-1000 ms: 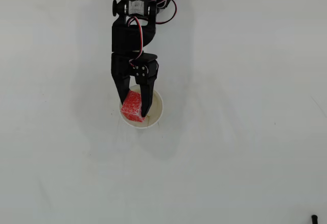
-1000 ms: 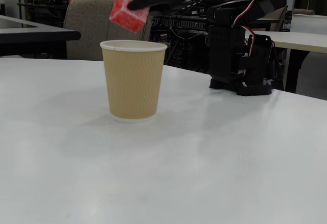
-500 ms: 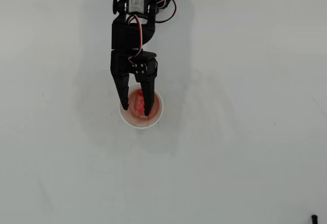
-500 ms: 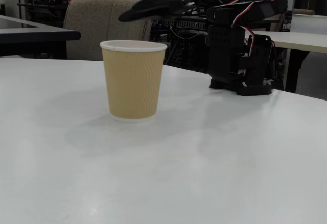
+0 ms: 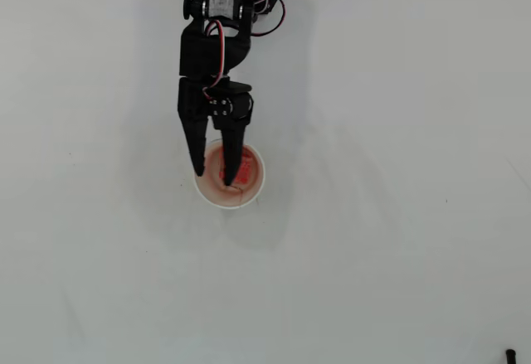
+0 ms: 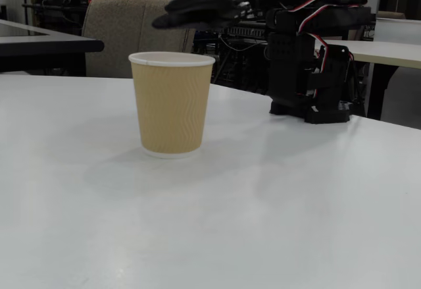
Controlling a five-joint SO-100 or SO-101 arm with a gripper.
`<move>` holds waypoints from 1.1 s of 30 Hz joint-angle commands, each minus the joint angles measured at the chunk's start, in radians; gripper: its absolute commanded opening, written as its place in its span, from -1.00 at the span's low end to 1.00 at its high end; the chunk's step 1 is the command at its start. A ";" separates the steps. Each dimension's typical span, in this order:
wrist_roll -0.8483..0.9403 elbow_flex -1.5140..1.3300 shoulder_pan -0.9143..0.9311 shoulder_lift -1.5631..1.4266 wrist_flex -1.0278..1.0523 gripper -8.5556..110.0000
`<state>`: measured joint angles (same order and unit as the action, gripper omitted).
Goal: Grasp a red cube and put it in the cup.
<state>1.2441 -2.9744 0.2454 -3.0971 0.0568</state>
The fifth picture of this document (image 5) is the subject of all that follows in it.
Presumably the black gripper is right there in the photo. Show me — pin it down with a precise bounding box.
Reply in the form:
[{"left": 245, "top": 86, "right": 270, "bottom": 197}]
[{"left": 177, "top": 75, "right": 254, "bottom": 187}]

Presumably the red white black servo cable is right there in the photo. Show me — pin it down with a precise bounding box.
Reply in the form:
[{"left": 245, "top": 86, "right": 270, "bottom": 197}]
[
  {"left": 251, "top": 0, "right": 287, "bottom": 36},
  {"left": 202, "top": 19, "right": 229, "bottom": 99}
]

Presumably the tan ribbed paper cup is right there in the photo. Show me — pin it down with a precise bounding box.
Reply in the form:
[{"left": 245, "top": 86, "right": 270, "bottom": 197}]
[{"left": 193, "top": 142, "right": 266, "bottom": 211}]

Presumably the red foam cube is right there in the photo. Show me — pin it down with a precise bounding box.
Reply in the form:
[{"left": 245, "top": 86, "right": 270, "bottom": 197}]
[{"left": 215, "top": 154, "right": 255, "bottom": 187}]

